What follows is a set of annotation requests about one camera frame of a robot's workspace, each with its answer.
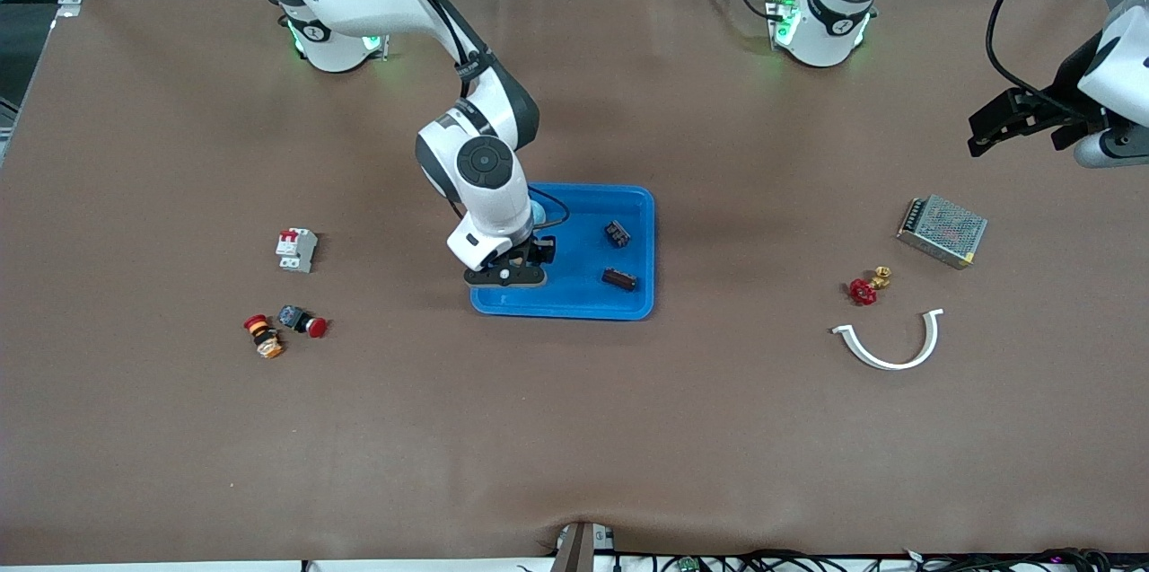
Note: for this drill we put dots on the blue plastic tray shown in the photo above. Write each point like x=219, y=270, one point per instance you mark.
x=583, y=298

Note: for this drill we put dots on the brown table cover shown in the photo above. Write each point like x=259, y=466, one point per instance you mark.
x=574, y=428

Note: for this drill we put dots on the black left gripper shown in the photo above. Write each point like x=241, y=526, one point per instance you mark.
x=1070, y=80

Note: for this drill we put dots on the grey metal post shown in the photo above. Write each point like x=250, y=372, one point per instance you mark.
x=579, y=550

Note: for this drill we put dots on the tall dark electrolytic capacitor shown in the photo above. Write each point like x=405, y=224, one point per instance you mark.
x=619, y=279

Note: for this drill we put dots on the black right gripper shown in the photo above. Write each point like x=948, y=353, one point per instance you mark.
x=542, y=249

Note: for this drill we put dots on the black push button red cap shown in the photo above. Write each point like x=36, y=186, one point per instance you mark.
x=292, y=318

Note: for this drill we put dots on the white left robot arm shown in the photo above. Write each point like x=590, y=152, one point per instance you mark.
x=826, y=24

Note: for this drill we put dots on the white circuit breaker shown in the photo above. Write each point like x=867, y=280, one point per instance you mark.
x=296, y=250

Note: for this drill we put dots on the red and yellow emergency button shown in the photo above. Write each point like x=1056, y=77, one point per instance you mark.
x=265, y=340

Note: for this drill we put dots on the metal mesh power supply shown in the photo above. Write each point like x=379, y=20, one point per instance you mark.
x=942, y=231

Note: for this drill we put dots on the blue desk bell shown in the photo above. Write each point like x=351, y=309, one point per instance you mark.
x=538, y=213

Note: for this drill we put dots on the white half-round pipe clamp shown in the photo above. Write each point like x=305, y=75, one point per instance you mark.
x=884, y=365

